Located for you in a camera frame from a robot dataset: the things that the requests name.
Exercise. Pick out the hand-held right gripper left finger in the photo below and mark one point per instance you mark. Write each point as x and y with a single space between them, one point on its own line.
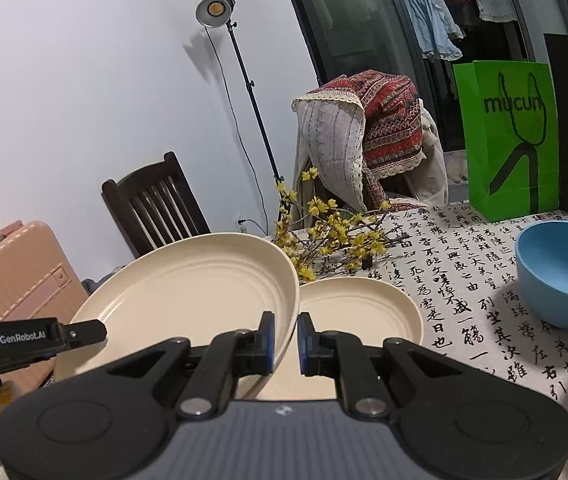
267 340

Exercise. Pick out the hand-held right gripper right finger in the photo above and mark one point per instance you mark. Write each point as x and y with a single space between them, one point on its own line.
305 345

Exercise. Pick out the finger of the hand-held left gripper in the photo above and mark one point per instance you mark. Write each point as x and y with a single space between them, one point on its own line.
81 334

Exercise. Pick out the small cream plate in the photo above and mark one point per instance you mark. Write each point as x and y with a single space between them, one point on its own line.
359 310

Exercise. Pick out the large cream plate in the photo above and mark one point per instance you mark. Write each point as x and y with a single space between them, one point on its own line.
189 285

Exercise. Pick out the blue bowl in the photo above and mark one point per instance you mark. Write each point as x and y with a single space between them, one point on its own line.
559 280

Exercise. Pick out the pink ribbed suitcase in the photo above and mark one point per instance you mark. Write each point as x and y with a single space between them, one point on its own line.
9 280

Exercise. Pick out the yellow flower branch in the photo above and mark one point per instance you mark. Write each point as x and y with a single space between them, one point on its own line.
334 235

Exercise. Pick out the dark wooden chair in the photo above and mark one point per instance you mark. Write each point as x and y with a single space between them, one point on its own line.
154 205

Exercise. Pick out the calligraphy print tablecloth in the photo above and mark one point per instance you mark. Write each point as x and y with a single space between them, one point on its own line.
469 330

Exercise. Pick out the beige coat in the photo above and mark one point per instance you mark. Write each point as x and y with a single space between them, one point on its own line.
434 165

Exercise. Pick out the red patterned blanket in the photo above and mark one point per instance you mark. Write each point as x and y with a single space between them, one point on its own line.
389 120

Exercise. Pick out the green paper bag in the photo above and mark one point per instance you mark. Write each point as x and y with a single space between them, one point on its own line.
504 160

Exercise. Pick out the dark framed glass door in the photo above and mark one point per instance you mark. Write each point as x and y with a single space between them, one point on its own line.
344 20

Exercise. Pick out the studio light on stand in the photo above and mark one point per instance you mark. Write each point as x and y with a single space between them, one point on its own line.
214 9

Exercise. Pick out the light blue hanging shirt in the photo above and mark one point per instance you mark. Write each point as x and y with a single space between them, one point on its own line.
426 15

